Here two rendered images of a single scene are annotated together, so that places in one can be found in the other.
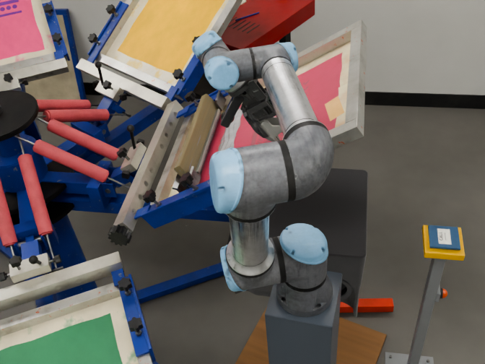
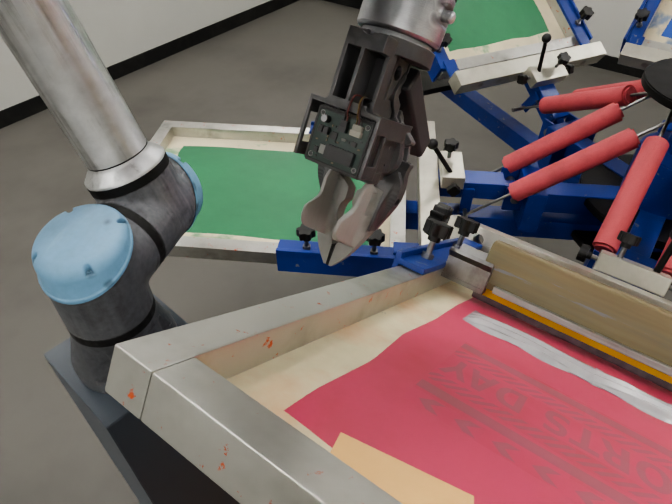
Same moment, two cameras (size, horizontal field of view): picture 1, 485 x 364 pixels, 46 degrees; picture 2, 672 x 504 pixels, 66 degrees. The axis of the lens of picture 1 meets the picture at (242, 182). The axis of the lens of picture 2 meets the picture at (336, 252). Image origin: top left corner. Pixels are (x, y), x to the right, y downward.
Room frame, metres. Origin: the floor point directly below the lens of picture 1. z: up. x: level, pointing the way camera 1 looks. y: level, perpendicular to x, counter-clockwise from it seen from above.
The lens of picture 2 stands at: (1.38, -0.45, 1.84)
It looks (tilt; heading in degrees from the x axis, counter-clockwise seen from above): 43 degrees down; 112
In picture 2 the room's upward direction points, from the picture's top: straight up
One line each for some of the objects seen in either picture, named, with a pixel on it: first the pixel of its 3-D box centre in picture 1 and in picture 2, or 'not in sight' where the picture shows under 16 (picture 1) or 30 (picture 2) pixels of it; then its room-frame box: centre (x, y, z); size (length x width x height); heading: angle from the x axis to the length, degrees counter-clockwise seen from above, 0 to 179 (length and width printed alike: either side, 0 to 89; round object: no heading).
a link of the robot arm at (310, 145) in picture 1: (293, 109); not in sight; (0.98, -0.12, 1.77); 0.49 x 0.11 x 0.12; 6
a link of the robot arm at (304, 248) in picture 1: (301, 254); (96, 268); (0.92, -0.13, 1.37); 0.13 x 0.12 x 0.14; 96
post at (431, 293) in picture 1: (424, 317); not in sight; (1.25, -0.67, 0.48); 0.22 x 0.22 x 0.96; 76
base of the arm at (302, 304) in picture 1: (304, 282); (119, 329); (0.92, -0.14, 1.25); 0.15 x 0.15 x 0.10
